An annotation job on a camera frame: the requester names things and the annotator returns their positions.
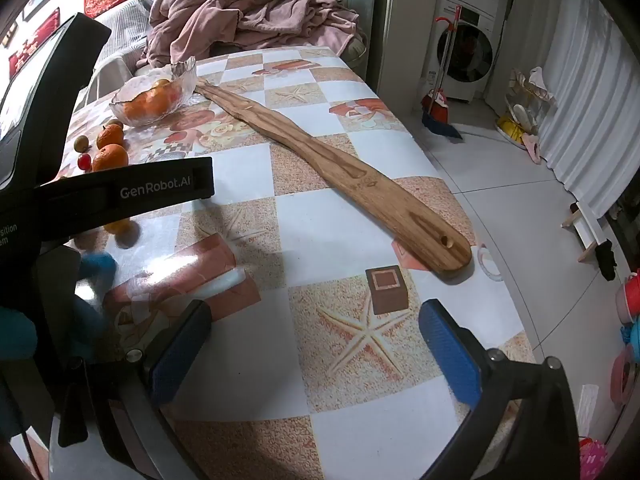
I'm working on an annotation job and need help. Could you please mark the pink plastic basin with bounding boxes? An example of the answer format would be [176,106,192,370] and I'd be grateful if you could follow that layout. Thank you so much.
[614,270,640,328]

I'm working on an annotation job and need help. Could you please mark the black sock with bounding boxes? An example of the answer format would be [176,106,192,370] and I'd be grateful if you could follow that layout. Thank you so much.
[596,240,618,282]

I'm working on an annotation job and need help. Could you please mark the yellow slippers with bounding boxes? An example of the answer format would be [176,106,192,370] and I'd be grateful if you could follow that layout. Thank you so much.
[496,116,526,145]

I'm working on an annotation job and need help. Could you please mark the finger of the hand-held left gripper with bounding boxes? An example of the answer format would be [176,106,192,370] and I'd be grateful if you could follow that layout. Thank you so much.
[106,156,217,212]

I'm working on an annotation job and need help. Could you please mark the grey striped cushion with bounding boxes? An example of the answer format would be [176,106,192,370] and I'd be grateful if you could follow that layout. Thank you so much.
[95,0,157,58]

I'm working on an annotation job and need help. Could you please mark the person's left hand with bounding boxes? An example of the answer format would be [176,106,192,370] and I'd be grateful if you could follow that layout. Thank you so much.
[75,254,119,347]

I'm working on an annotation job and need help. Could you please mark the white tape roll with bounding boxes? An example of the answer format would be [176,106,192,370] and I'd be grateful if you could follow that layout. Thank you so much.
[476,244,504,279]

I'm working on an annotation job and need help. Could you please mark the small white wooden stool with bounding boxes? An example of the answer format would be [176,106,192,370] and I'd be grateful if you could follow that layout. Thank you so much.
[561,201,610,262]

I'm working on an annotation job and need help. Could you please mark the white cabinet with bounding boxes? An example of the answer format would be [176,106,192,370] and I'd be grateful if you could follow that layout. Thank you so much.
[375,0,442,107]

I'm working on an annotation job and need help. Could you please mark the checkered starfish tablecloth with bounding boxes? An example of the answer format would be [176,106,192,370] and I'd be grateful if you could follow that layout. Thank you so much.
[50,45,538,480]

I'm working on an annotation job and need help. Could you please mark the long wooden board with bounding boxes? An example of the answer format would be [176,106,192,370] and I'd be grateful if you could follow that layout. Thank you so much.
[192,80,473,273]

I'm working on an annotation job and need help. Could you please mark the wooden slipper rack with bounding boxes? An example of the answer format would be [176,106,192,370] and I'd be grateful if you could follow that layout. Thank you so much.
[495,66,559,161]

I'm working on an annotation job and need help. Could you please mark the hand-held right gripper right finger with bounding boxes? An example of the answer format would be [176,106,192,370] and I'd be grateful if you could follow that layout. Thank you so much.
[418,298,586,480]

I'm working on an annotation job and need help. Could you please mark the pink blanket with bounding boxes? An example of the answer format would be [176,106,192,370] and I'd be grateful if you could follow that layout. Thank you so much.
[145,0,362,68]

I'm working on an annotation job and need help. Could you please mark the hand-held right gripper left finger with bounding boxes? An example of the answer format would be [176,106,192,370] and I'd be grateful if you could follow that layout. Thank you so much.
[57,300,215,480]

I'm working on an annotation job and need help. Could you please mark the red broom with dustpan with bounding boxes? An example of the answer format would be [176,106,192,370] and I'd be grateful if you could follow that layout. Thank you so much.
[420,4,464,141]

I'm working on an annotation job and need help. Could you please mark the red patterned bag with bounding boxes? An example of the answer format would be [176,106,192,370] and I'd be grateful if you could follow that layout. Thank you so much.
[579,436,610,480]

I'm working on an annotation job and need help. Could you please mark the white washing machine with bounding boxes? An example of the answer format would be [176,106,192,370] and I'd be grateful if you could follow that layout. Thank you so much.
[424,0,507,102]

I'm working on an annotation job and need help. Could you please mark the light fabric sofa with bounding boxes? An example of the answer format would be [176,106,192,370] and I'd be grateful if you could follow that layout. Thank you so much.
[87,0,372,106]

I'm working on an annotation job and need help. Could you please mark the pile of mixed fruit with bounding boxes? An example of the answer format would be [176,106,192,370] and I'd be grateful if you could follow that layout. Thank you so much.
[109,56,197,127]

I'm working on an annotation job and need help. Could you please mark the white curtain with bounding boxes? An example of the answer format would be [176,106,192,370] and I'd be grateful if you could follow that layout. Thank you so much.
[539,0,640,223]

